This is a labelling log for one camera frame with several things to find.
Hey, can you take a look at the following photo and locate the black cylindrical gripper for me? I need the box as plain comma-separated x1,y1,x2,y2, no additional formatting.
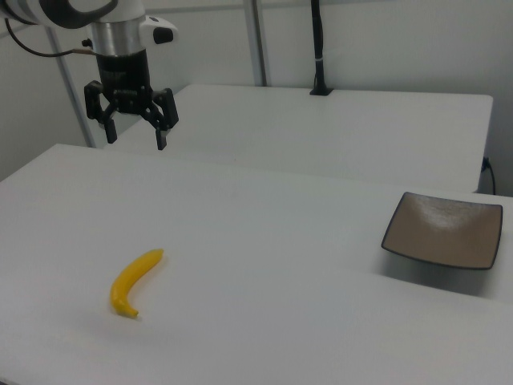
83,51,180,152

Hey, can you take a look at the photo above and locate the yellow banana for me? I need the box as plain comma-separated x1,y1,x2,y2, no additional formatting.
110,248,165,321

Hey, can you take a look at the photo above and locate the black table clamp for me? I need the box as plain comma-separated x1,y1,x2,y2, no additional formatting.
309,0,334,97

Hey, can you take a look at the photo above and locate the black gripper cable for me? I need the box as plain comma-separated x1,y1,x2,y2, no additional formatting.
4,18,99,58

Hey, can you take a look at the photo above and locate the aluminium frame post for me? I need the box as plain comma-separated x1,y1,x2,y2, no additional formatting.
243,0,269,87

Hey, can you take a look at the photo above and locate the black power cable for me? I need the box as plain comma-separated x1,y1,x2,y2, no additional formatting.
482,156,498,196

